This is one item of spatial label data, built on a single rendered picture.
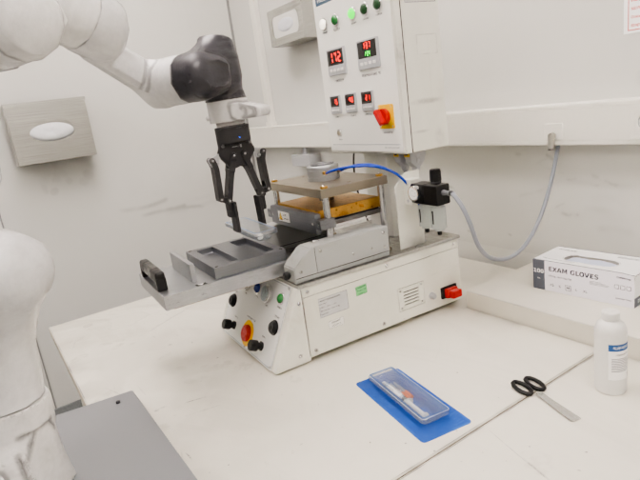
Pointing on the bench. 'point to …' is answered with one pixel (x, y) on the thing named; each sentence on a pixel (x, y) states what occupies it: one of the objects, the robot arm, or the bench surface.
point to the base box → (366, 303)
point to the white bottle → (610, 353)
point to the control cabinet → (385, 93)
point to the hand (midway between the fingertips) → (248, 214)
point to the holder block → (235, 256)
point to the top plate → (330, 180)
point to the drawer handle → (153, 274)
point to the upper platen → (339, 206)
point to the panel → (259, 318)
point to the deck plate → (375, 259)
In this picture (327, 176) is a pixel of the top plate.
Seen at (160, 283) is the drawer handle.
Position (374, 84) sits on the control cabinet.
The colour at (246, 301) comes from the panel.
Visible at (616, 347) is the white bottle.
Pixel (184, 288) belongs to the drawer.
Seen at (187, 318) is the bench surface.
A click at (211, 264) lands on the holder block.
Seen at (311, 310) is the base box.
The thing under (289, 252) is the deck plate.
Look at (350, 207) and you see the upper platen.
